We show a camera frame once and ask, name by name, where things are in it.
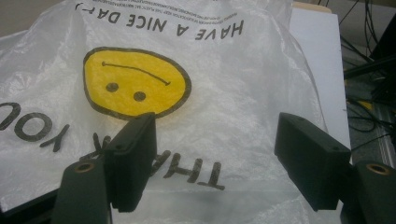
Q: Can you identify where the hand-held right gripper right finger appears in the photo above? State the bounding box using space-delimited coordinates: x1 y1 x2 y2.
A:
274 112 353 212

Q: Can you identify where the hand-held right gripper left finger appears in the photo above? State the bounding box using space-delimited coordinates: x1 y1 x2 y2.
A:
104 112 158 213

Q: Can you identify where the white smiley-face plastic bag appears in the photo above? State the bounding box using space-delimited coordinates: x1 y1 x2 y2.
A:
0 0 347 224

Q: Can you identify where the black metal stand bar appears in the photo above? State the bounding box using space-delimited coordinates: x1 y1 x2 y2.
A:
344 55 396 79

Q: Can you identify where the aluminium rail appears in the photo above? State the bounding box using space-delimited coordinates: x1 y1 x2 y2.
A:
368 124 396 169

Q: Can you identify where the black cable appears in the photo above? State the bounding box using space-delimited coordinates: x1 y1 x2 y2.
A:
339 0 396 64

